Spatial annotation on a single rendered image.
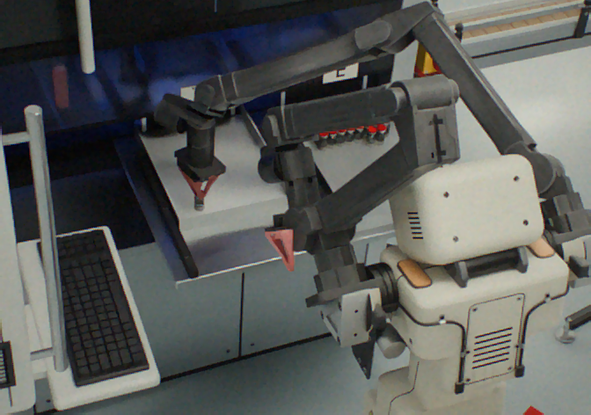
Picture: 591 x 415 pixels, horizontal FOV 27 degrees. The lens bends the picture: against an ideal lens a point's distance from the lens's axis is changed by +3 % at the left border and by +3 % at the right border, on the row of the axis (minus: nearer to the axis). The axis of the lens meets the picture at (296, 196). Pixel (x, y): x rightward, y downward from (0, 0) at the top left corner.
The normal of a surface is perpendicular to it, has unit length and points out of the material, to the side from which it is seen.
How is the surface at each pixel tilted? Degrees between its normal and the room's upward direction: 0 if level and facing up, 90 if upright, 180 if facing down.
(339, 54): 56
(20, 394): 90
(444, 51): 50
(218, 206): 0
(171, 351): 90
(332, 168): 0
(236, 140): 0
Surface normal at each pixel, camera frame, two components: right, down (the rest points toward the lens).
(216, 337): 0.36, 0.64
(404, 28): -0.39, -0.03
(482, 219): 0.31, -0.03
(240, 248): 0.06, -0.74
